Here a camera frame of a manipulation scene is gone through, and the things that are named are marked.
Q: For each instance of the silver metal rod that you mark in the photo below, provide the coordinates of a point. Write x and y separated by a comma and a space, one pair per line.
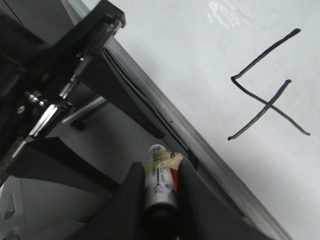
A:
84, 110

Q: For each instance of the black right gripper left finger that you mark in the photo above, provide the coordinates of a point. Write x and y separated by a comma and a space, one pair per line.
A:
121, 218

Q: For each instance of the aluminium whiteboard tray rail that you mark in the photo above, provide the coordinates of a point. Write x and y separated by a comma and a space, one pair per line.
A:
180, 130

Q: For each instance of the black bracket with bolts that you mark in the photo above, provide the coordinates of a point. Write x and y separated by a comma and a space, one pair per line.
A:
36, 78

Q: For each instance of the white marker with taped magnet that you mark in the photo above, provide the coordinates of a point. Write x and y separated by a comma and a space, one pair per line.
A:
161, 219

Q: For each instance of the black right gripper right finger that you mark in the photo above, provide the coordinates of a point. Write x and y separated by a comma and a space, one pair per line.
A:
204, 216

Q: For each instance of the white whiteboard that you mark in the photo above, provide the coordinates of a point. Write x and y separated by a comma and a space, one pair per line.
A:
246, 76

